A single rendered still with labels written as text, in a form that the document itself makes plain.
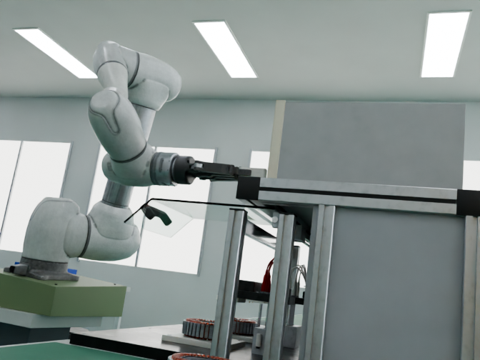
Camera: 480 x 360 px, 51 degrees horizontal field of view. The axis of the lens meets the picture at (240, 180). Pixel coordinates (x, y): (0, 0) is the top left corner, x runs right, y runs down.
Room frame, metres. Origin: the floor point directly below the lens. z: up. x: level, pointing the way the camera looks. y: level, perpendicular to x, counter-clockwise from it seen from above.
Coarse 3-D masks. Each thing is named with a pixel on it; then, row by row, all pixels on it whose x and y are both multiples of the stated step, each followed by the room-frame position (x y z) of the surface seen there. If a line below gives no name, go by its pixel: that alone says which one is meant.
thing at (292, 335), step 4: (292, 324) 1.39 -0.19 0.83; (288, 328) 1.34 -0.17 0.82; (292, 328) 1.34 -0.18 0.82; (296, 328) 1.34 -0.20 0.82; (300, 328) 1.39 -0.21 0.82; (288, 332) 1.34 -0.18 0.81; (292, 332) 1.34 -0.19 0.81; (296, 332) 1.34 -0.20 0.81; (300, 332) 1.40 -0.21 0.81; (284, 336) 1.35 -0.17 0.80; (288, 336) 1.34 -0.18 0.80; (292, 336) 1.34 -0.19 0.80; (296, 336) 1.35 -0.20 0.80; (300, 336) 1.40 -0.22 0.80; (284, 340) 1.34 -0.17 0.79; (288, 340) 1.34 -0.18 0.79; (292, 340) 1.34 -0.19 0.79; (296, 340) 1.36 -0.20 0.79; (284, 344) 1.34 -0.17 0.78; (288, 344) 1.34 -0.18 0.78; (292, 344) 1.34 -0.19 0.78; (296, 344) 1.36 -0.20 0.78; (292, 348) 1.34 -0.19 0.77
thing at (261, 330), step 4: (256, 328) 1.12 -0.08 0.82; (260, 328) 1.12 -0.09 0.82; (264, 328) 1.12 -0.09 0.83; (256, 332) 1.12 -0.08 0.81; (260, 332) 1.12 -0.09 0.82; (264, 332) 1.11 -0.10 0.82; (264, 336) 1.11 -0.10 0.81; (252, 344) 1.12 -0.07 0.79; (252, 348) 1.12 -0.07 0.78; (260, 348) 1.12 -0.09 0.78; (252, 352) 1.12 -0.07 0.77; (256, 352) 1.12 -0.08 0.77; (260, 352) 1.12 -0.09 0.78
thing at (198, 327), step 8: (184, 320) 1.18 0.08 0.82; (192, 320) 1.16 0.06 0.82; (200, 320) 1.22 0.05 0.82; (208, 320) 1.23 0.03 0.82; (184, 328) 1.17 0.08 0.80; (192, 328) 1.15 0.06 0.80; (200, 328) 1.14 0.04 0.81; (208, 328) 1.14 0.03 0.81; (192, 336) 1.15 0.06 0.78; (200, 336) 1.14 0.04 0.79; (208, 336) 1.15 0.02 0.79
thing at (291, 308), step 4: (292, 296) 1.36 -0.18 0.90; (248, 300) 1.39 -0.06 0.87; (252, 300) 1.38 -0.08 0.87; (296, 300) 1.34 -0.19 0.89; (300, 300) 1.34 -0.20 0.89; (300, 304) 1.34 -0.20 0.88; (292, 308) 1.37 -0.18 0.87; (288, 312) 1.36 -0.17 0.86; (292, 312) 1.38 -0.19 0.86; (288, 316) 1.35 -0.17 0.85; (292, 316) 1.38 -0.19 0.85; (288, 320) 1.35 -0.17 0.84; (292, 320) 1.40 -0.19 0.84; (288, 324) 1.35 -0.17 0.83
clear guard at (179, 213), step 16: (144, 208) 1.07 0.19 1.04; (160, 208) 1.11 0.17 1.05; (176, 208) 1.13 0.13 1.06; (192, 208) 1.10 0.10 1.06; (208, 208) 1.07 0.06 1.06; (224, 208) 1.03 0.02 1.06; (240, 208) 1.01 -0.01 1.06; (256, 208) 0.98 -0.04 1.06; (272, 208) 0.97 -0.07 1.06; (144, 224) 1.14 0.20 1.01; (160, 224) 1.19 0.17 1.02; (176, 224) 1.25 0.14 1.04
